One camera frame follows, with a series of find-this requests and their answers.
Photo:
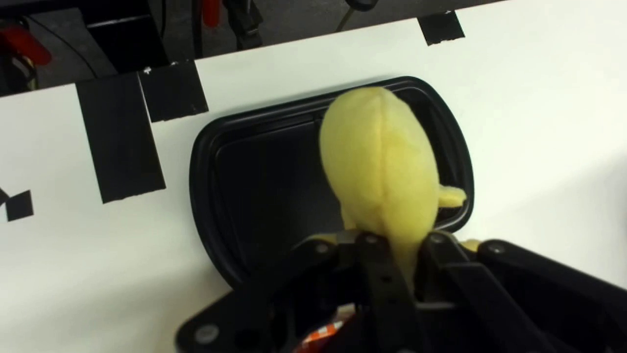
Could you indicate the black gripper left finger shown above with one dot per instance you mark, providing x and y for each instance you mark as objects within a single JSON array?
[{"x": 385, "y": 307}]

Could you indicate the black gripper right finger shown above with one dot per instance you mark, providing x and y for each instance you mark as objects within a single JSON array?
[{"x": 471, "y": 307}]

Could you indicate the yellow banana plushie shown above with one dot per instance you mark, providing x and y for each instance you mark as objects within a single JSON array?
[{"x": 383, "y": 164}]

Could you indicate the black ribbed plate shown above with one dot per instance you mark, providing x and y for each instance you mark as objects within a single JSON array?
[{"x": 261, "y": 197}]

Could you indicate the black tape piece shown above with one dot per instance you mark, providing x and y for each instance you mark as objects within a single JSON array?
[{"x": 442, "y": 28}]

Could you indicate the black tape square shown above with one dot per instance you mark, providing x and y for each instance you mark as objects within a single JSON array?
[{"x": 173, "y": 91}]

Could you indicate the long black tape strip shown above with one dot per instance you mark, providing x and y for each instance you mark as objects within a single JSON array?
[{"x": 120, "y": 140}]

